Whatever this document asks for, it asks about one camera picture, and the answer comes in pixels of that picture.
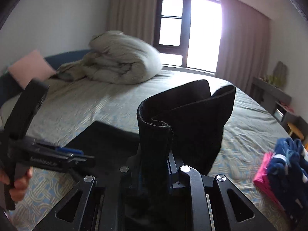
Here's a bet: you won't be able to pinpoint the bed with patterned sheet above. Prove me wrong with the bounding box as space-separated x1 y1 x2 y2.
0 70 308 231

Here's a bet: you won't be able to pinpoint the person's left hand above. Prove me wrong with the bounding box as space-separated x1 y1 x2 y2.
0 166 33 203

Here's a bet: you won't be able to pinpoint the folded patterned duvet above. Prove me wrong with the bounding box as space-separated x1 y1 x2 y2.
83 30 163 85

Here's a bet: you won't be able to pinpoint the pink cloth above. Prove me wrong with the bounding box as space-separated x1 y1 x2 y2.
253 152 287 212

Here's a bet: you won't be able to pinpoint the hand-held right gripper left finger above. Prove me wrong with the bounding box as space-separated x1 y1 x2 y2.
32 165 141 231

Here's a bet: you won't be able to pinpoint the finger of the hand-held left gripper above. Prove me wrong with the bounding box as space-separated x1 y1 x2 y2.
31 153 96 183
34 138 85 155

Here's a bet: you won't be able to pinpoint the grey dresser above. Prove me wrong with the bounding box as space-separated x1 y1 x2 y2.
251 77 301 130

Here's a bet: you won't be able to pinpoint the dark framed window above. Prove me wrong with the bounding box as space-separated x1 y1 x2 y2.
154 0 222 74

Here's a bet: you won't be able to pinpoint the wooden chair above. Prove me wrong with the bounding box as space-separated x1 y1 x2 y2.
287 122 305 141

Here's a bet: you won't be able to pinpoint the black pants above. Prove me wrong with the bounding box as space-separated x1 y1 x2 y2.
65 79 236 231

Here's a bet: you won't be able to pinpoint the pink pillow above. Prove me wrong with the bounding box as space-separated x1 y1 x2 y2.
7 49 57 89

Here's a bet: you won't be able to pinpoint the yellow green bottles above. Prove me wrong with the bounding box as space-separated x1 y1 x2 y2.
263 75 281 85

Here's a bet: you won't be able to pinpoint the beige curtain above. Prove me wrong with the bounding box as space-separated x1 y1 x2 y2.
107 0 158 45
215 0 271 94

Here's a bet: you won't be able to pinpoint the grey cactus shaped decoration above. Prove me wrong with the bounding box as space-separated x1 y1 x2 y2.
273 61 288 87

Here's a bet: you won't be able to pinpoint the blue dotted fleece clothes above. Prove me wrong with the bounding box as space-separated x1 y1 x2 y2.
267 138 308 229

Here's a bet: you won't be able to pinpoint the dark blue headboard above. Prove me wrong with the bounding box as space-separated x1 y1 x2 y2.
0 49 93 109

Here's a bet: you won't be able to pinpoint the patterned pillow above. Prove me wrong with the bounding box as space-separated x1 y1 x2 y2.
56 61 90 81

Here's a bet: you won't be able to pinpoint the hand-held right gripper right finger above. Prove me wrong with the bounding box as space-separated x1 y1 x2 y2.
166 150 296 231

